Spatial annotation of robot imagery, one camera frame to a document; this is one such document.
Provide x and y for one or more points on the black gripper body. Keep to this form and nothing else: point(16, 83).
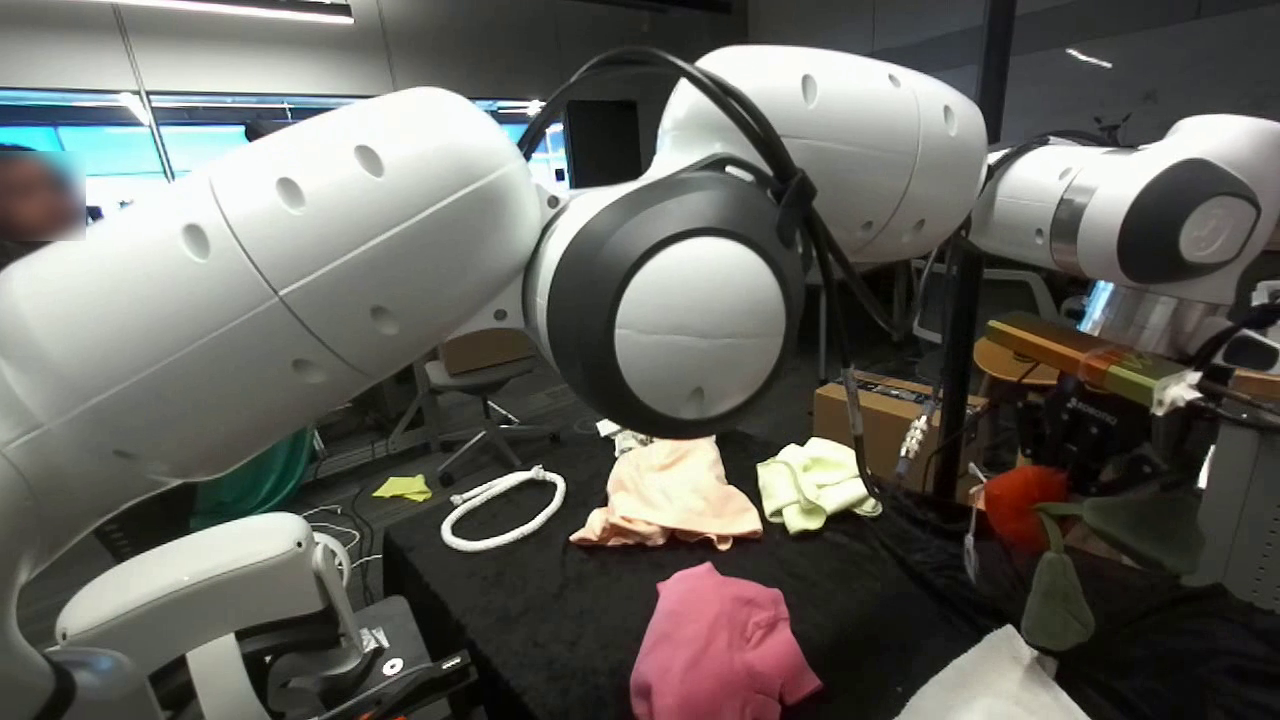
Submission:
point(1121, 434)

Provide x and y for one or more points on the orange plush with green leaves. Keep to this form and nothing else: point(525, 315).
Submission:
point(1022, 504)

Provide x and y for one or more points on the white cloth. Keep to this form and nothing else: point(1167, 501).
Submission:
point(993, 683)

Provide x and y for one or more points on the pink cloth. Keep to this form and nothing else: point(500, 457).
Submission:
point(721, 647)

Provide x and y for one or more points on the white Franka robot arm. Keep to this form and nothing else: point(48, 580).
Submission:
point(265, 294)

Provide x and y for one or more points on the black vertical pole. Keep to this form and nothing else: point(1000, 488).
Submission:
point(963, 373)

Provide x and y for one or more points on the long cardboard box black tape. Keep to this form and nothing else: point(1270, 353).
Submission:
point(875, 423)

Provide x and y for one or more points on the pale green cloth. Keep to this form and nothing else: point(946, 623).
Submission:
point(813, 482)

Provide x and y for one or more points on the peach cloth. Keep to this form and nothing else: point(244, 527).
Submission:
point(674, 494)

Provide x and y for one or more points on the black velvet table cover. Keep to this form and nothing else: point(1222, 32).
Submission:
point(533, 615)

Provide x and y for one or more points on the small yellow rag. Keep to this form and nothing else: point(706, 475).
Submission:
point(406, 488)

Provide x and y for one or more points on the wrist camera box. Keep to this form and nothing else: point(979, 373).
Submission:
point(1092, 360)

